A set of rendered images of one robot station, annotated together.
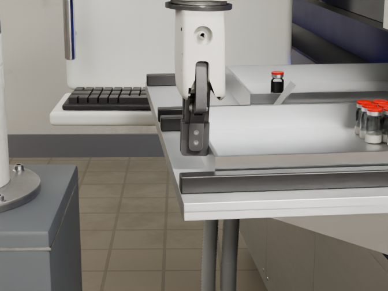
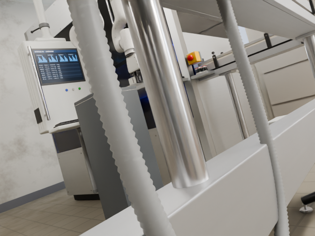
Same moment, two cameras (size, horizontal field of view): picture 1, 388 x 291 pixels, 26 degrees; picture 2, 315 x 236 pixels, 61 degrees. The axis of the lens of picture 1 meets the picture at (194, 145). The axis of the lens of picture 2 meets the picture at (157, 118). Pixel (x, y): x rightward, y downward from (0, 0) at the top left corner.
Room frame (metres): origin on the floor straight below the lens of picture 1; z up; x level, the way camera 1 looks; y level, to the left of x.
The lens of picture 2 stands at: (-0.28, 1.07, 0.64)
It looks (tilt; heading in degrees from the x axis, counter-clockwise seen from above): 1 degrees up; 317
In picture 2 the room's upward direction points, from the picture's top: 16 degrees counter-clockwise
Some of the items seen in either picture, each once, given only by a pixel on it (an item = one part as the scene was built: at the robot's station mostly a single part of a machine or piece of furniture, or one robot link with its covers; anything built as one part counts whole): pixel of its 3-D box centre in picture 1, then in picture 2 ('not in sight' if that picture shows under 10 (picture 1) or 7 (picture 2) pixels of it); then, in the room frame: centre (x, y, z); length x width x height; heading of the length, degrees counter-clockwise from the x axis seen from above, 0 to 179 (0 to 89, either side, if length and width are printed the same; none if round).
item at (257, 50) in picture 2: not in sight; (244, 53); (0.54, -0.60, 0.92); 0.69 x 0.15 x 0.16; 6
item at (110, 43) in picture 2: not in sight; (104, 34); (1.59, -0.32, 1.50); 0.47 x 0.01 x 0.59; 6
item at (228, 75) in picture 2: not in sight; (242, 125); (0.69, -0.58, 0.46); 0.09 x 0.09 x 0.77; 6
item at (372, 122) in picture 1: (373, 125); not in sight; (1.08, -0.24, 0.90); 0.02 x 0.02 x 0.05
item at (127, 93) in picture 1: (164, 97); (80, 120); (1.69, 0.06, 0.82); 0.40 x 0.14 x 0.02; 90
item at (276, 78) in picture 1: (277, 86); not in sight; (1.35, -0.14, 0.90); 0.02 x 0.02 x 0.04
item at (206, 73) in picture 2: not in sight; (204, 74); (0.80, -0.47, 0.87); 0.14 x 0.13 x 0.02; 96
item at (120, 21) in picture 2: not in sight; (120, 26); (0.98, -0.01, 1.28); 0.16 x 0.09 x 0.30; 3
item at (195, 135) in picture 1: (196, 129); (139, 76); (0.93, 0.00, 0.94); 0.03 x 0.03 x 0.07; 6
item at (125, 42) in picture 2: not in sight; (128, 40); (0.95, -0.01, 1.17); 0.09 x 0.08 x 0.13; 3
